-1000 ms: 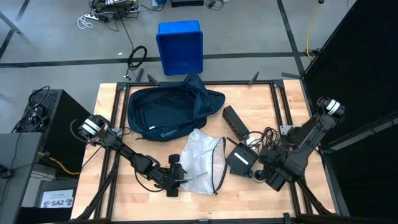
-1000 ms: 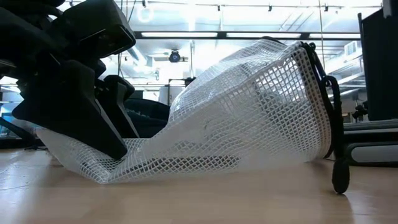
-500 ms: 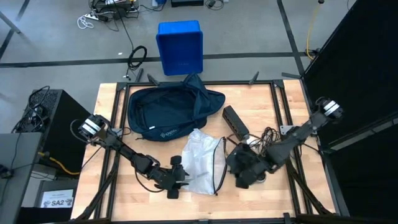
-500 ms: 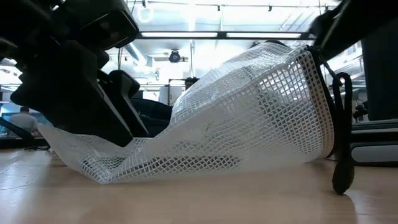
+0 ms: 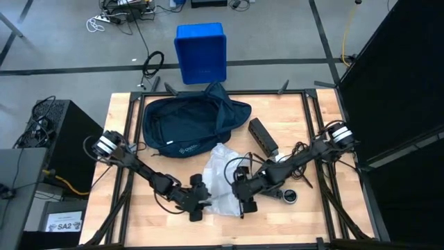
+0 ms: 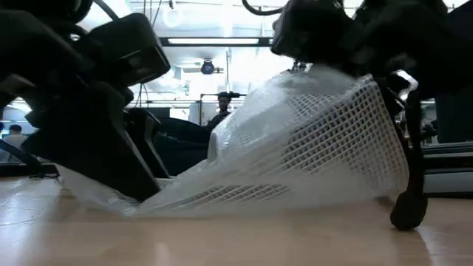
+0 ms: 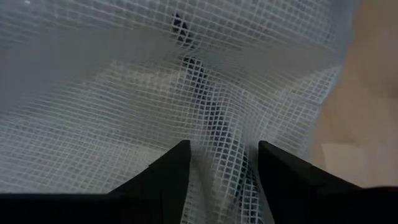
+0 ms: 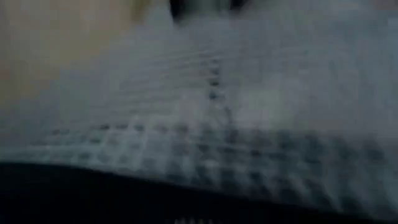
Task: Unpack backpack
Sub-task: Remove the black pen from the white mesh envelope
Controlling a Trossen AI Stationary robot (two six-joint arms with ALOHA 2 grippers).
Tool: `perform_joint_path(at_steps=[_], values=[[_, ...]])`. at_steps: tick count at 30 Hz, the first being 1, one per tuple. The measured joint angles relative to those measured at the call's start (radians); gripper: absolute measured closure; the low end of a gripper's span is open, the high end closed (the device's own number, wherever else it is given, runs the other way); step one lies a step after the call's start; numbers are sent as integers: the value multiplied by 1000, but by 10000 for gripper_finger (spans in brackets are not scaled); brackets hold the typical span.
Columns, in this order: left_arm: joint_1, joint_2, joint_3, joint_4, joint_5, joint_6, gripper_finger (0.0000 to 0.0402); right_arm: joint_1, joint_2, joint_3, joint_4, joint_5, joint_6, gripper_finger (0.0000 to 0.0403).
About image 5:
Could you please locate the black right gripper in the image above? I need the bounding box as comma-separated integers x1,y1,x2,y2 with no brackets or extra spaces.
230,165,270,215

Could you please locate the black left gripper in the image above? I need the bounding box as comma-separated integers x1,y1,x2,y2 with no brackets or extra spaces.
173,174,212,222

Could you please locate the clear mesh zipper pouch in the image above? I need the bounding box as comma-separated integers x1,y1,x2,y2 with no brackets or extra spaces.
202,142,250,218

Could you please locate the round black silver disc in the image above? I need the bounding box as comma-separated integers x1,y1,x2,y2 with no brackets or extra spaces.
281,188,298,205

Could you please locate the black network switch box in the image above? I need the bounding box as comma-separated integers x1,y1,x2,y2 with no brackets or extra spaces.
248,117,280,158

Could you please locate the thin black pen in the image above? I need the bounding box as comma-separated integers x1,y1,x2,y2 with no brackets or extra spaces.
300,174,314,190

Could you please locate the navy blue backpack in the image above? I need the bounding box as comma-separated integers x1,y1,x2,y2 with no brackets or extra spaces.
142,81,253,159

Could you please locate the blue plastic bin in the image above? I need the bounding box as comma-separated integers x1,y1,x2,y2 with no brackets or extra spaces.
173,22,228,85

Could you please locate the black computer tower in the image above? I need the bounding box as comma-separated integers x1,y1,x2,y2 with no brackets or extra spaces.
20,99,103,195

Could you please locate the white paper sign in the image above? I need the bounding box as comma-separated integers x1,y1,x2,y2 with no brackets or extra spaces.
44,210,83,233

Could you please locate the black curtain partition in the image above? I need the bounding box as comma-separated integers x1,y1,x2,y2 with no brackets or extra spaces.
338,0,444,250

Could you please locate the grey desk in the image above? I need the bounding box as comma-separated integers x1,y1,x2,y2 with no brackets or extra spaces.
0,147,48,250

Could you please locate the flat black device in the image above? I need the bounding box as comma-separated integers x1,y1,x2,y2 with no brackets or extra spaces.
190,0,229,8

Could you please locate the black cable bundle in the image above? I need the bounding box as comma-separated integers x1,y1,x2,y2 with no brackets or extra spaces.
289,140,310,181

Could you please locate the yellow cable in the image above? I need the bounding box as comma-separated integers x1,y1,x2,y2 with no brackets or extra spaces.
41,169,90,197
341,2,359,67

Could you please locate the coiled black cable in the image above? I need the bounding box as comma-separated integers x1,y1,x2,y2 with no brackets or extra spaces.
139,51,166,88

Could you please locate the black cable tangle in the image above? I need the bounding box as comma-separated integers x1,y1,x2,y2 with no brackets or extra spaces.
13,95,58,150

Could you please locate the power strip with cables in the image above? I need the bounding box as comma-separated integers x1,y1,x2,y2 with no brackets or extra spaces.
99,0,157,26

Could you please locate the white cable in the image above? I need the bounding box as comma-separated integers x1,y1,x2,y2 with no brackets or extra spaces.
85,15,107,34

